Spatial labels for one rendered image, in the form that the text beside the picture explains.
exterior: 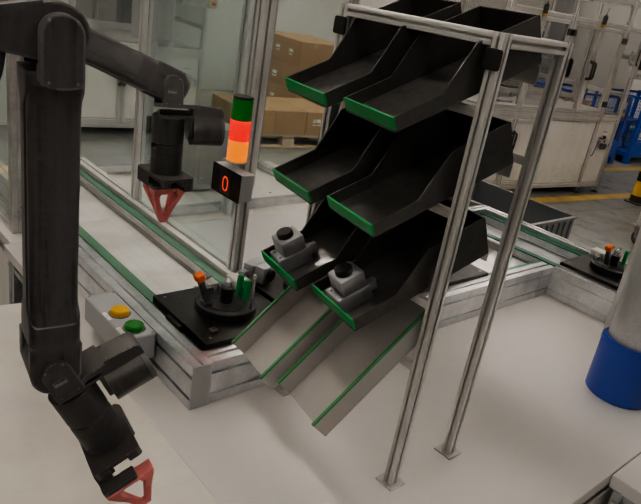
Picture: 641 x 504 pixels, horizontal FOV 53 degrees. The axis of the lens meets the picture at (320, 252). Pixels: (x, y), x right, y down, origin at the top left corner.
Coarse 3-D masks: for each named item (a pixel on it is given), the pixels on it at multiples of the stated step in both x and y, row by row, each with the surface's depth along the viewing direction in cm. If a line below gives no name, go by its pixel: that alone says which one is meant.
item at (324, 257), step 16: (320, 208) 124; (320, 224) 126; (336, 224) 127; (352, 224) 126; (320, 240) 124; (336, 240) 123; (352, 240) 115; (320, 256) 120; (336, 256) 115; (352, 256) 116; (288, 272) 118; (304, 272) 117; (320, 272) 114
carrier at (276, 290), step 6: (276, 276) 169; (270, 282) 165; (276, 282) 166; (282, 282) 167; (258, 288) 162; (264, 288) 162; (270, 288) 162; (276, 288) 163; (282, 288) 163; (264, 294) 160; (270, 294) 159; (276, 294) 160; (270, 300) 158
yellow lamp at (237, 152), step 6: (228, 144) 156; (234, 144) 155; (240, 144) 155; (246, 144) 156; (228, 150) 156; (234, 150) 155; (240, 150) 155; (246, 150) 156; (228, 156) 156; (234, 156) 156; (240, 156) 156; (246, 156) 157; (240, 162) 156
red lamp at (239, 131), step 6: (234, 120) 153; (234, 126) 153; (240, 126) 153; (246, 126) 153; (234, 132) 154; (240, 132) 153; (246, 132) 154; (234, 138) 154; (240, 138) 154; (246, 138) 155
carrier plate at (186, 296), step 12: (192, 288) 155; (156, 300) 148; (168, 300) 148; (180, 300) 149; (192, 300) 150; (264, 300) 156; (168, 312) 144; (180, 312) 144; (192, 312) 145; (192, 324) 140; (204, 324) 141; (216, 324) 142; (228, 324) 142; (240, 324) 143; (192, 336) 137; (204, 336) 136; (216, 336) 137; (228, 336) 138; (204, 348) 134
